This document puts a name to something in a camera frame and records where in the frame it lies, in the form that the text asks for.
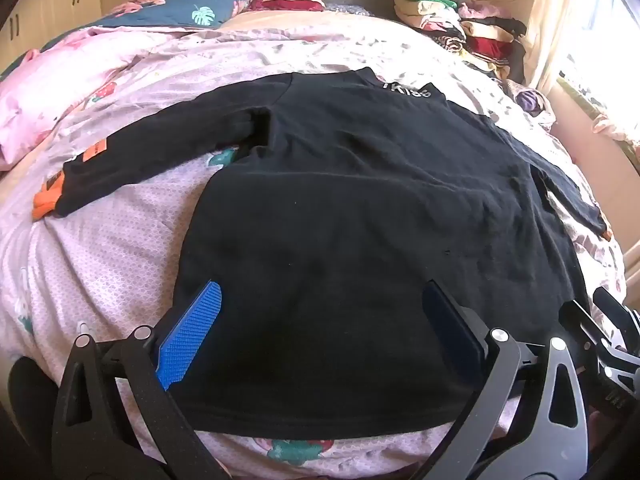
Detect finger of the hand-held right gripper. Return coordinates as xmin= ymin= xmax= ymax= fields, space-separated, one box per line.
xmin=558 ymin=300 xmax=621 ymax=361
xmin=592 ymin=286 xmax=640 ymax=356

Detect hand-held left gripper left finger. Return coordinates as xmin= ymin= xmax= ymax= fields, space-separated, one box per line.
xmin=51 ymin=280 xmax=231 ymax=480

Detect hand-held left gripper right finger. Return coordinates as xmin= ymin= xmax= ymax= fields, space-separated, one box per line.
xmin=422 ymin=280 xmax=592 ymax=480

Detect black long-sleeve shirt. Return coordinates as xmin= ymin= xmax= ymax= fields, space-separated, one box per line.
xmin=32 ymin=66 xmax=613 ymax=436

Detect clothes on windowsill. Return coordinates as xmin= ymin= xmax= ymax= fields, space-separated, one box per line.
xmin=590 ymin=110 xmax=640 ymax=153

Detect pile of folded clothes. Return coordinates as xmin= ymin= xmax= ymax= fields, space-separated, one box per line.
xmin=392 ymin=0 xmax=528 ymax=83

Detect pink strawberry print quilt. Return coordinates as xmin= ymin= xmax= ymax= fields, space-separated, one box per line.
xmin=0 ymin=22 xmax=628 ymax=480

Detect barred window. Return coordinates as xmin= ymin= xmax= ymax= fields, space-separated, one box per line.
xmin=557 ymin=0 xmax=640 ymax=126

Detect plain pink quilt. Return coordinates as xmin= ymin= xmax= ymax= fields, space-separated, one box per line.
xmin=0 ymin=25 xmax=188 ymax=171

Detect beige bed sheet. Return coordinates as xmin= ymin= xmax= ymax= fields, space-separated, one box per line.
xmin=217 ymin=10 xmax=401 ymax=33

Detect cream curtain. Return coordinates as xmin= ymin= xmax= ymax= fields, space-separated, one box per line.
xmin=522 ymin=0 xmax=608 ymax=93

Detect dark blue leaf-print quilt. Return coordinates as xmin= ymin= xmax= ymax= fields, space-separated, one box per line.
xmin=40 ymin=0 xmax=251 ymax=56

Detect grey patterned pillow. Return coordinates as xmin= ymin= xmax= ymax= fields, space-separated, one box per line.
xmin=324 ymin=2 xmax=373 ymax=17

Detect red and pink pillow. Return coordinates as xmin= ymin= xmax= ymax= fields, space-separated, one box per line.
xmin=247 ymin=0 xmax=327 ymax=14

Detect cream wardrobe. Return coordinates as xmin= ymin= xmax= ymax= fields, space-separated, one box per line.
xmin=0 ymin=0 xmax=108 ymax=68

